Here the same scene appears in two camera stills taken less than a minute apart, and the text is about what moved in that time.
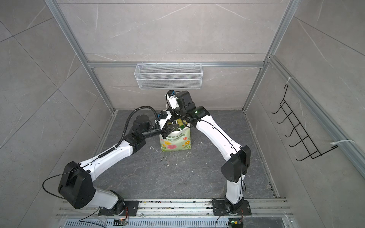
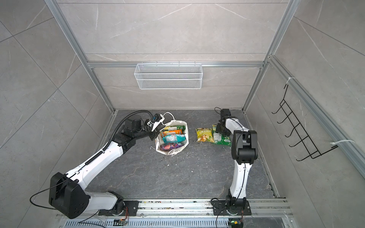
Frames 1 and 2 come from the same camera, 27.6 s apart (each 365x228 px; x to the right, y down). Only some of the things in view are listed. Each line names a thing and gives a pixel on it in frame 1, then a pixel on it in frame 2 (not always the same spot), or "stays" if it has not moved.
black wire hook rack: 306,141 stays
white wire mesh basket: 168,76 stays
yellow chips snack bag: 182,123 → 205,135
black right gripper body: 177,113 → 222,130
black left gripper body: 163,131 → 154,133
